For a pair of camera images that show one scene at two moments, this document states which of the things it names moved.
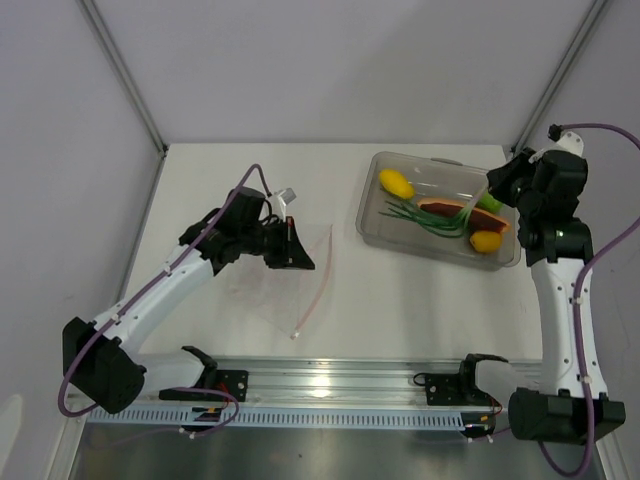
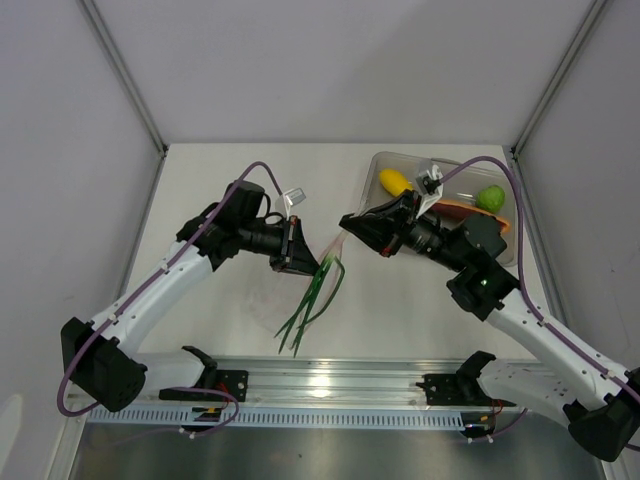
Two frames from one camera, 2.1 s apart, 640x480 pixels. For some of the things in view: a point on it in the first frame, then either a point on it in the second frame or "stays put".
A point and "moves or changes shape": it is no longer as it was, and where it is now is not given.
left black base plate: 232,382 stays put
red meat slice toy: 479,219 stays put
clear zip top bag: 284,297 moves or changes shape
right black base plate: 453,390 stays put
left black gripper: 291,254 stays put
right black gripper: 498,179 to 380,227
